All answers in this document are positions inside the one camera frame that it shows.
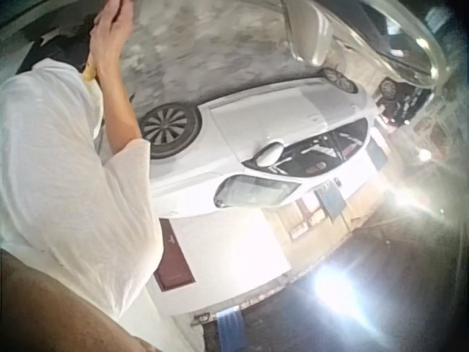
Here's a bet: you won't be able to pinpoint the red-brown door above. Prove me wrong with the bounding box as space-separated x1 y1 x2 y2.
152 219 198 293

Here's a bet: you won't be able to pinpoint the person's right hand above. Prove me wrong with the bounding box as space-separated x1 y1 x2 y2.
89 0 135 80

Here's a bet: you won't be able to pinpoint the white hatchback car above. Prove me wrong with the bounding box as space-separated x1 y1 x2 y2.
138 67 390 221

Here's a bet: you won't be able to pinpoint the person's legs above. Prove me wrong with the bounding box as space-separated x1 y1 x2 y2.
16 33 93 75

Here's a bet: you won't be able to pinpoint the brown framed window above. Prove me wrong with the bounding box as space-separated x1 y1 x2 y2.
287 196 336 241

